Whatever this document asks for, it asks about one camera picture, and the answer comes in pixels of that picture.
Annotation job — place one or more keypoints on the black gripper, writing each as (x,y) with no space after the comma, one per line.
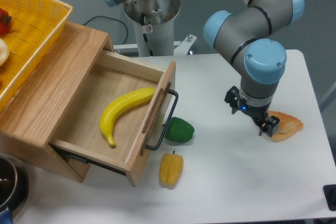
(269,124)

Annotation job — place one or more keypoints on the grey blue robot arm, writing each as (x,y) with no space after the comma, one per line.
(242,40)

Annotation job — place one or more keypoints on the wooden top drawer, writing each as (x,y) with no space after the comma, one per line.
(79,139)

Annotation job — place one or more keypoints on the wooden drawer cabinet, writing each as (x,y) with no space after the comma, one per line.
(29,121)

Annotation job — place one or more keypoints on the toasted bread slice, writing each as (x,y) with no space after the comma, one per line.
(288,126)

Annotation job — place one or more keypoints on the green bell pepper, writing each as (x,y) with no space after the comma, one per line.
(179,130)

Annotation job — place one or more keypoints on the yellow bell pepper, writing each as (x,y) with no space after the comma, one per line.
(171,168)

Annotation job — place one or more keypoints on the black corner device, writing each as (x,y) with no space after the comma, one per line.
(330,196)

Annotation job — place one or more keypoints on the yellow banana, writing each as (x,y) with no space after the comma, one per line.
(120,105)

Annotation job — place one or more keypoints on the yellow plastic basket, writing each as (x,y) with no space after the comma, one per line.
(36,24)

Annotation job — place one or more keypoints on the metal cooking pot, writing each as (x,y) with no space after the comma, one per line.
(14,188)

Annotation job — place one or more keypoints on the pale round vegetable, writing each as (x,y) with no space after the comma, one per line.
(4,52)

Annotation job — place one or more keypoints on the black drawer handle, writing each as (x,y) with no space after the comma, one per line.
(165,126)

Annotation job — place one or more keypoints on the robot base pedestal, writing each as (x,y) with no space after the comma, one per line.
(153,22)

